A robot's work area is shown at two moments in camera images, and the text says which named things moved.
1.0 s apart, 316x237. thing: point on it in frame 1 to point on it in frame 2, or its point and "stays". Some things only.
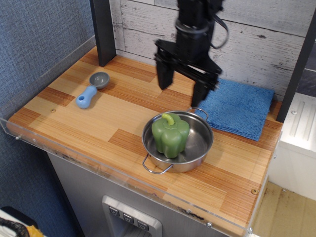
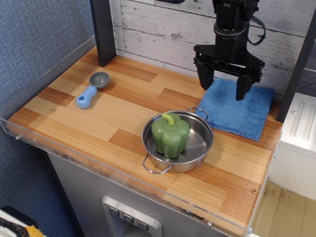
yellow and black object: (20, 229) stays
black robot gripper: (191, 53) to (229, 55)
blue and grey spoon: (97, 80) stays
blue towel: (238, 108) stays
